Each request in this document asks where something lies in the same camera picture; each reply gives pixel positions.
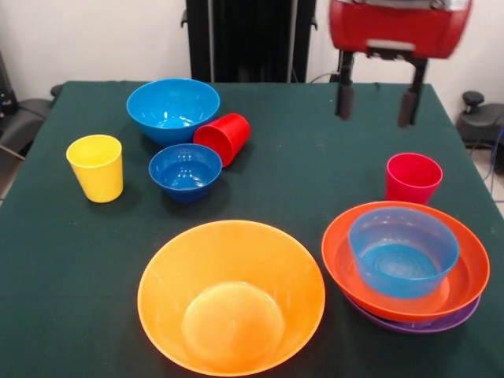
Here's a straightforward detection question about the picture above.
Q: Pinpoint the shallow purple bowl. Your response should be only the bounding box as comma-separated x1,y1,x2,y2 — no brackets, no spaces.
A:
345,294,482,335

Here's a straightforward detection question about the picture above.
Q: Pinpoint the red cup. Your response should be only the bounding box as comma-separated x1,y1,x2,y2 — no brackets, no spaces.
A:
192,113,252,169

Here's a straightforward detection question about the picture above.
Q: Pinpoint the shallow red-orange bowl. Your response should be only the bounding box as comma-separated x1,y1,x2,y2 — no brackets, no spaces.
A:
321,200,491,323

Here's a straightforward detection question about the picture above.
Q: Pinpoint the straight-walled teal blue bowl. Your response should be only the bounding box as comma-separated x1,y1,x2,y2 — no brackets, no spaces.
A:
348,207,461,300

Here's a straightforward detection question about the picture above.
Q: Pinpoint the large blue bowl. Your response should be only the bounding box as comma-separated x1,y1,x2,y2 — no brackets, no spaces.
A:
126,77,221,147

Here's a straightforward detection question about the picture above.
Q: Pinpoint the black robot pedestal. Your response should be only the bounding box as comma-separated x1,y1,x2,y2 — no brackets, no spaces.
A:
180,0,318,83

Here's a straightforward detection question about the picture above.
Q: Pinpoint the yellow cup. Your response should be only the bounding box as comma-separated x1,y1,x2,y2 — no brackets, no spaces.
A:
65,134,124,204

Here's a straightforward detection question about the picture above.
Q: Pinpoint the small dark blue bowl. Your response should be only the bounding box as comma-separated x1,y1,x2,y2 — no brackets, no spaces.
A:
148,143,224,204

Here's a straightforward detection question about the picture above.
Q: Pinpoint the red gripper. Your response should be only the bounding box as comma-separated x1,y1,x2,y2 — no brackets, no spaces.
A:
329,0,474,128

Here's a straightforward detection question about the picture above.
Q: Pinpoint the large orange bowl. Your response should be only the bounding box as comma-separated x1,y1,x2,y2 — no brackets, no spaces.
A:
136,219,327,376

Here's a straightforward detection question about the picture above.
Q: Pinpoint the pink-red cup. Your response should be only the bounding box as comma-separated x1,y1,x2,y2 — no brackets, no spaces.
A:
385,152,444,206

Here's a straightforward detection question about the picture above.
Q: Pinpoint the black base with knob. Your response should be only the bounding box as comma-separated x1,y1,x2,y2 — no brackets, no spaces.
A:
456,91,504,149

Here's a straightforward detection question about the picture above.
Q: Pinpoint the black chair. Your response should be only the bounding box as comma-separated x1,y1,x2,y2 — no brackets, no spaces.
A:
0,98,52,158

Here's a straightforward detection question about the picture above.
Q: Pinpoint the dark green tablecloth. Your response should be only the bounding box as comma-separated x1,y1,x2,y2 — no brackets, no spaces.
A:
0,80,504,378

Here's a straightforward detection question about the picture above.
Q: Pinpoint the blue cable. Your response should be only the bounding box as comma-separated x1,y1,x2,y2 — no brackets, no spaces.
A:
487,128,504,184

